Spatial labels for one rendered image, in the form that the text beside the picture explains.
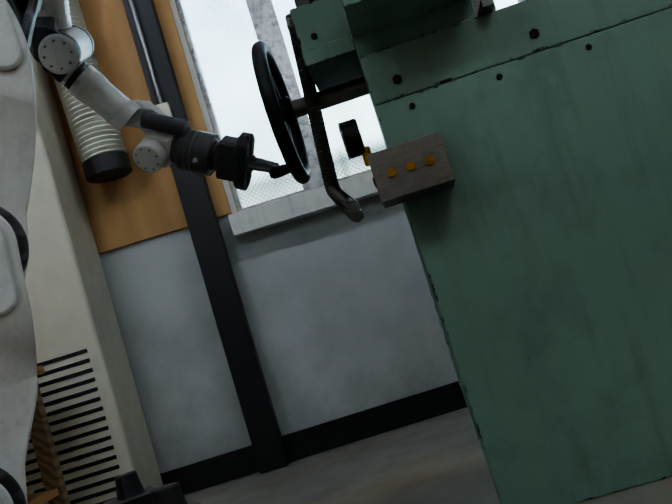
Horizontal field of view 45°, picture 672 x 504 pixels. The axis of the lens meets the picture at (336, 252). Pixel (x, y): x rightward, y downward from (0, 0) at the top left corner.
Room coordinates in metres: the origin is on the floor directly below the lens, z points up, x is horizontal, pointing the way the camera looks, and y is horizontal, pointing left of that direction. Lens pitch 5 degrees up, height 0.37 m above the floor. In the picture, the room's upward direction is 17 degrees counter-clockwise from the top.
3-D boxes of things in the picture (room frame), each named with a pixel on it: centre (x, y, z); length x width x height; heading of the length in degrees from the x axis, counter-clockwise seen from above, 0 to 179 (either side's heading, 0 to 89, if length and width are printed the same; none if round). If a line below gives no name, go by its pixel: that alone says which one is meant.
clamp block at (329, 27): (1.51, -0.12, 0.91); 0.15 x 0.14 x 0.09; 175
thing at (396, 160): (1.29, -0.15, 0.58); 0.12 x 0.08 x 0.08; 85
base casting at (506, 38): (1.53, -0.44, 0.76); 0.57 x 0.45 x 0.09; 85
